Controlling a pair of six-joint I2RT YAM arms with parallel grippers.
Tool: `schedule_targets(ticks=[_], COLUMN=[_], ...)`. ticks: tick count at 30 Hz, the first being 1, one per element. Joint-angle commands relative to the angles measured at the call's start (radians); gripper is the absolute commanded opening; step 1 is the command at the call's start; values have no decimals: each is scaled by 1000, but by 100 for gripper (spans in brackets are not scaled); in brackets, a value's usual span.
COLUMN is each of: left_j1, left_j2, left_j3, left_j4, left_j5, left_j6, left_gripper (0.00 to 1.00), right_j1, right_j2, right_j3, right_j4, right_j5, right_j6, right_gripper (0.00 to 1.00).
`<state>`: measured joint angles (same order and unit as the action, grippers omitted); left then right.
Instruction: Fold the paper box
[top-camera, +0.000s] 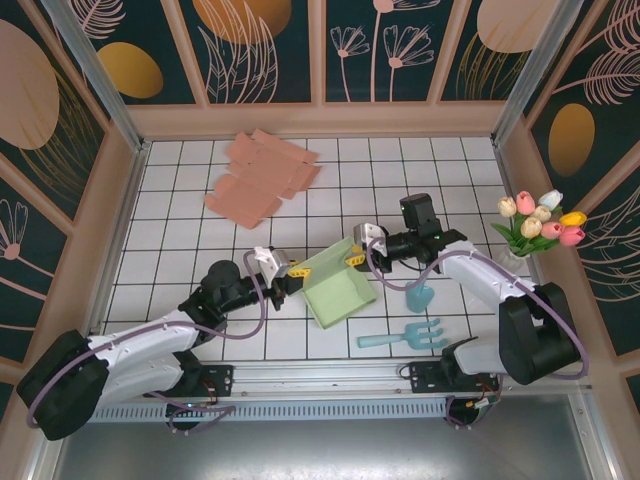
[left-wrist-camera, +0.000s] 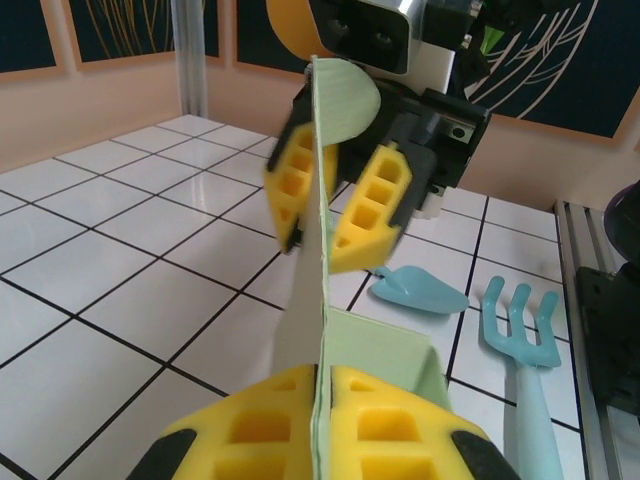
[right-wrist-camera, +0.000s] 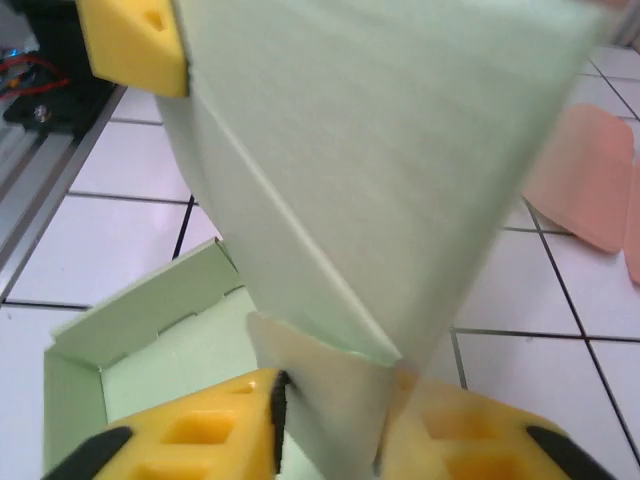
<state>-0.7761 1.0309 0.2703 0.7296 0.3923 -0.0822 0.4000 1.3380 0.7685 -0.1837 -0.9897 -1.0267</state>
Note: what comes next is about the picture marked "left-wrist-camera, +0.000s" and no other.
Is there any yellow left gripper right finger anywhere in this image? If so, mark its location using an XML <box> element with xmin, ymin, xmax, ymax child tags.
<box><xmin>329</xmin><ymin>366</ymin><xmax>521</xmax><ymax>480</ymax></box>

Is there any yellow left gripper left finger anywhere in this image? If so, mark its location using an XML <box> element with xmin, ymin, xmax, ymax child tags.
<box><xmin>127</xmin><ymin>363</ymin><xmax>321</xmax><ymax>480</ymax></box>

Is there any light green sheet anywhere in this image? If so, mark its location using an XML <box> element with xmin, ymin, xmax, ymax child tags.
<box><xmin>272</xmin><ymin>54</ymin><xmax>451</xmax><ymax>480</ymax></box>

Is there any light blue toy trowel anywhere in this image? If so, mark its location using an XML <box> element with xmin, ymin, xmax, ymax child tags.
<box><xmin>368</xmin><ymin>264</ymin><xmax>471</xmax><ymax>316</ymax></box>

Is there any light blue toy rake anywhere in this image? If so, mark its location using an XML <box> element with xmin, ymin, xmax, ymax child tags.
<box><xmin>479</xmin><ymin>276</ymin><xmax>565</xmax><ymax>480</ymax></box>

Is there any beige oval gold line panel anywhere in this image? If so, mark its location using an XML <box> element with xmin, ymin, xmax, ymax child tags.
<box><xmin>69</xmin><ymin>0</ymin><xmax>221</xmax><ymax>71</ymax></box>

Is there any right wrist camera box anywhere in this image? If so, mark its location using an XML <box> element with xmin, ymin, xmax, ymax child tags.
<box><xmin>307</xmin><ymin>0</ymin><xmax>456</xmax><ymax>94</ymax></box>

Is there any orange oval feather wall panel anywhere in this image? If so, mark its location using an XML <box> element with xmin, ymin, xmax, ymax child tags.
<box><xmin>234</xmin><ymin>0</ymin><xmax>640</xmax><ymax>149</ymax></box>

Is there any aluminium corner post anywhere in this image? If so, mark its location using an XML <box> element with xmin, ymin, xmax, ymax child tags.
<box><xmin>171</xmin><ymin>0</ymin><xmax>207</xmax><ymax>119</ymax></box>

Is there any aluminium mounting rail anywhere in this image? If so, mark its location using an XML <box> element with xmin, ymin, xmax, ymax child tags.
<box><xmin>553</xmin><ymin>199</ymin><xmax>640</xmax><ymax>480</ymax></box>

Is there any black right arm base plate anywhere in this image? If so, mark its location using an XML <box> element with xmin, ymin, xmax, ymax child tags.
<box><xmin>574</xmin><ymin>267</ymin><xmax>640</xmax><ymax>436</ymax></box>

